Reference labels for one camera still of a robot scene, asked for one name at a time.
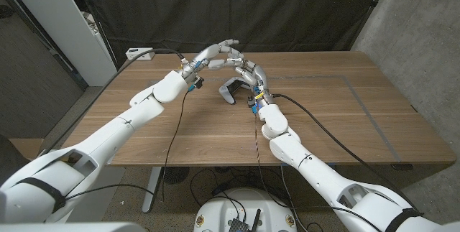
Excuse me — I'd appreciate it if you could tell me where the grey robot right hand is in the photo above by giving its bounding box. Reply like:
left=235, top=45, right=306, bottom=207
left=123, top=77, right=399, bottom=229
left=234, top=59, right=271, bottom=99

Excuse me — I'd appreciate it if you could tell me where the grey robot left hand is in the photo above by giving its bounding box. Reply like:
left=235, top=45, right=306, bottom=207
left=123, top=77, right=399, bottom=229
left=180, top=39, right=246, bottom=80

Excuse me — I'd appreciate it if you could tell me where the white black game controller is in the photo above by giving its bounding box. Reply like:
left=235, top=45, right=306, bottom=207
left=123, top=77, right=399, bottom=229
left=218, top=76, right=253, bottom=106

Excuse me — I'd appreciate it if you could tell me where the black backdrop curtain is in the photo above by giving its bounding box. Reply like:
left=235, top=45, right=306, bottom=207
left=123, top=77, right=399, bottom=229
left=78, top=0, right=389, bottom=70

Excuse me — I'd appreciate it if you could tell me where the white power strip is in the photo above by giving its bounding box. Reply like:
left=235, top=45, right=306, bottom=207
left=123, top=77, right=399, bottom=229
left=125, top=47, right=156, bottom=61

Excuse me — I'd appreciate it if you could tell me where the black backdrop stand pole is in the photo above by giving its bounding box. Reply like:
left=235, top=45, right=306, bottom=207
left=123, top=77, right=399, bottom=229
left=76, top=0, right=119, bottom=67
left=344, top=0, right=395, bottom=52

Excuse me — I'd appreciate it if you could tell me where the black round floor fan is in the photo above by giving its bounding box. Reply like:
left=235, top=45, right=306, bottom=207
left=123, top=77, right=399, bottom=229
left=162, top=167, right=190, bottom=185

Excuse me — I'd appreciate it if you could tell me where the white robot torso base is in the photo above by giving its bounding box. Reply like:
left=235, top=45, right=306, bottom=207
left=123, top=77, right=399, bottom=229
left=193, top=187, right=298, bottom=232

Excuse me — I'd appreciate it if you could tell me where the light grey table leg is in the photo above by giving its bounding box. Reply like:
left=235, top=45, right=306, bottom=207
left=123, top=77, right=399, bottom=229
left=142, top=167, right=162, bottom=214

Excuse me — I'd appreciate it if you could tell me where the black torso electronics module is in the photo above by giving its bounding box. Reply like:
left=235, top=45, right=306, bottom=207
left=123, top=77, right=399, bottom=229
left=228, top=208, right=262, bottom=232

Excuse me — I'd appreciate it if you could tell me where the white metal cabinet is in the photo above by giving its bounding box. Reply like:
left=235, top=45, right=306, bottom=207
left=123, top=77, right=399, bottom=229
left=0, top=0, right=119, bottom=88

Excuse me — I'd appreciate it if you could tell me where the white floor platform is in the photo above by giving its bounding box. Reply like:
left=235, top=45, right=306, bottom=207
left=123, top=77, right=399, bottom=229
left=68, top=167, right=127, bottom=223

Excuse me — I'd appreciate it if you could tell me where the white robot chest cover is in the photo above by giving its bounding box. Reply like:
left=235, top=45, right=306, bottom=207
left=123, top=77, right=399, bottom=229
left=0, top=222, right=147, bottom=232

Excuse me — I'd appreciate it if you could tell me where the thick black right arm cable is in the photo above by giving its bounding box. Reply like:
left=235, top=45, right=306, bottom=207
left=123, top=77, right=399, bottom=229
left=272, top=93, right=420, bottom=212

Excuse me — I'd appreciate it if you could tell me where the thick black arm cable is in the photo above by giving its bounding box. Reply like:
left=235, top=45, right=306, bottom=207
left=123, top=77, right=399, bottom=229
left=37, top=47, right=186, bottom=156
left=272, top=93, right=420, bottom=212

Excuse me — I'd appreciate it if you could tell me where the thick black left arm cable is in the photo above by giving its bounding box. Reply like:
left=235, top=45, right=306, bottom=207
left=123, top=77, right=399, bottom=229
left=37, top=47, right=186, bottom=156

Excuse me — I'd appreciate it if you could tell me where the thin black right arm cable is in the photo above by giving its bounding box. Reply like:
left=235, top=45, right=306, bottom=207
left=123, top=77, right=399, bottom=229
left=254, top=113, right=288, bottom=208

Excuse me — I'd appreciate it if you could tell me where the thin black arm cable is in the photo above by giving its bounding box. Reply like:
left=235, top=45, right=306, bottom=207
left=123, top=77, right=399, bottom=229
left=254, top=113, right=288, bottom=208
left=63, top=88, right=190, bottom=203

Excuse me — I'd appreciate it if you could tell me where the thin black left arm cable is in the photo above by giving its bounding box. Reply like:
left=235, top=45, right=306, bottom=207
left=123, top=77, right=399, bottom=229
left=63, top=88, right=190, bottom=203

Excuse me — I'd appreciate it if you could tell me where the black looped floor cable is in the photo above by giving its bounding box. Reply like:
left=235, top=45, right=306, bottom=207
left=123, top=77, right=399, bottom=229
left=188, top=167, right=288, bottom=210

